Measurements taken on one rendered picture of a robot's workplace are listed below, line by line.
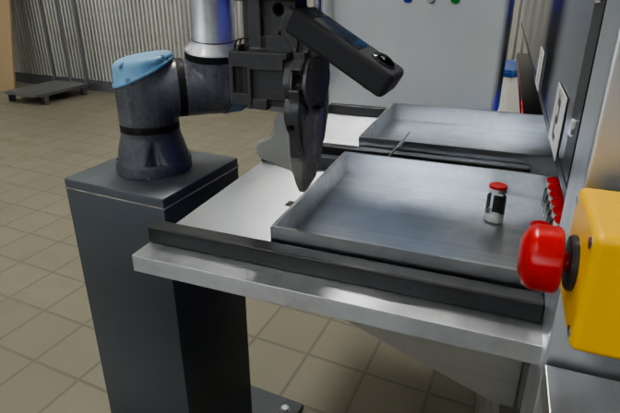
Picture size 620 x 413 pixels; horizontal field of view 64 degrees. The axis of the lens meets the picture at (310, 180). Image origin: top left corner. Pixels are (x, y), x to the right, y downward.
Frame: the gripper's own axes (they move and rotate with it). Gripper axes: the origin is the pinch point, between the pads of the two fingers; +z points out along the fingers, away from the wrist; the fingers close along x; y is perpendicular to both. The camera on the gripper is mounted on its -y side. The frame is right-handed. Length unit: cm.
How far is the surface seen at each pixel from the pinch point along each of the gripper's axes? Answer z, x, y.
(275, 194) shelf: 6.8, -9.4, 8.6
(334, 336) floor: 95, -87, 24
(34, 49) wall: 53, -399, 500
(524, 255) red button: -5.3, 18.8, -20.3
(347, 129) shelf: 6.8, -43.7, 8.7
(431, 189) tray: 6.6, -18.3, -11.0
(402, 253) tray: 3.7, 5.5, -11.4
